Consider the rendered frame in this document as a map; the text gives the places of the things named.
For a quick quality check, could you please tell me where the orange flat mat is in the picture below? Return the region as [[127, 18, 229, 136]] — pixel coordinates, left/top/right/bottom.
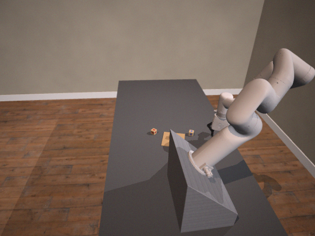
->
[[161, 132, 185, 147]]

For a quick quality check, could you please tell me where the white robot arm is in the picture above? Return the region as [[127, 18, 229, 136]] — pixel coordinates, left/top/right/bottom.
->
[[188, 48, 315, 178]]

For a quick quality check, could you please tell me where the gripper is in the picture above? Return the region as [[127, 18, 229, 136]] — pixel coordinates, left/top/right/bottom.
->
[[207, 114, 229, 137]]

